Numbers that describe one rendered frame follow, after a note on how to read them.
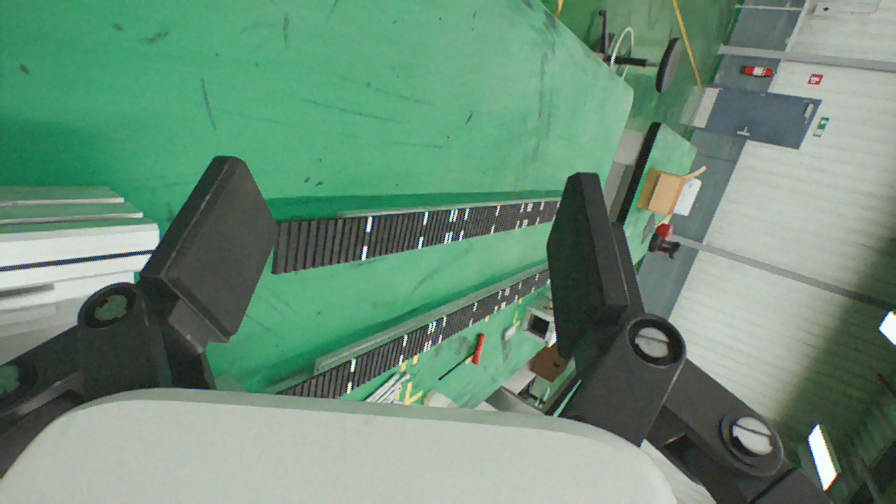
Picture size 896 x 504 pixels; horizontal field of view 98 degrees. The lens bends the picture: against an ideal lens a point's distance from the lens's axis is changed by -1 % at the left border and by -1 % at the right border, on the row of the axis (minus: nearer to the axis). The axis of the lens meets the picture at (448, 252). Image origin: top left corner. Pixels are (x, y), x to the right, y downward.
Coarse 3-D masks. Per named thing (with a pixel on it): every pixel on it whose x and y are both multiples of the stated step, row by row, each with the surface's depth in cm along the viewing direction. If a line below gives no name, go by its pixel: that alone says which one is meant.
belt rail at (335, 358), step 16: (528, 272) 100; (496, 288) 86; (448, 304) 72; (464, 304) 74; (416, 320) 64; (432, 320) 65; (384, 336) 57; (336, 352) 51; (352, 352) 53; (320, 368) 49
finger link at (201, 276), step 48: (192, 192) 9; (240, 192) 10; (192, 240) 9; (240, 240) 10; (144, 288) 9; (192, 288) 9; (240, 288) 11; (192, 336) 9; (0, 384) 7; (48, 384) 7
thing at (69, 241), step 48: (0, 192) 21; (48, 192) 23; (96, 192) 24; (0, 240) 17; (48, 240) 18; (96, 240) 20; (144, 240) 22; (0, 288) 18; (48, 288) 21; (96, 288) 24; (0, 336) 21; (48, 336) 22
